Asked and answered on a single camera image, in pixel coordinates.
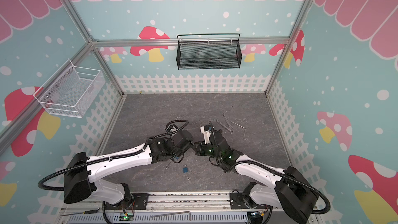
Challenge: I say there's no large blue padlock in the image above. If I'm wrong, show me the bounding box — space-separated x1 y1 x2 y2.
172 154 184 163

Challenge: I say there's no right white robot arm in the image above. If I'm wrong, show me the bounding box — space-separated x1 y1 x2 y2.
195 123 331 224

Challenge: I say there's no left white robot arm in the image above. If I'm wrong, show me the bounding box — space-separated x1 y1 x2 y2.
38 119 193 205

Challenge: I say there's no large hex key front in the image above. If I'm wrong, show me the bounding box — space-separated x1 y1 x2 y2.
149 211 192 222

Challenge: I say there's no long silver wrench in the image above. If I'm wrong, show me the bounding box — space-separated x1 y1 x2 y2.
215 119 234 134

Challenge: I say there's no short silver wrench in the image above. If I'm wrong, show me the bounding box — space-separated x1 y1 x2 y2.
221 113 233 131

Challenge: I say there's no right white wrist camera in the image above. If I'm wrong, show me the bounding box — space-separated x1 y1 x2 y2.
200 125 211 144

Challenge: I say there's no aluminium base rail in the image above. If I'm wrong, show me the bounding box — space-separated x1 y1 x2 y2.
56 191 256 224

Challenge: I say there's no black mesh wall basket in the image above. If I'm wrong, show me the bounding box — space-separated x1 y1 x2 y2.
176 33 243 70

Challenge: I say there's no screwdriver on rail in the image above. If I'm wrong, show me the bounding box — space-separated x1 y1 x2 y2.
60 209 98 216

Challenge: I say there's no white wire wall basket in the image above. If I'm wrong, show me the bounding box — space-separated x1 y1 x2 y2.
33 60 106 118

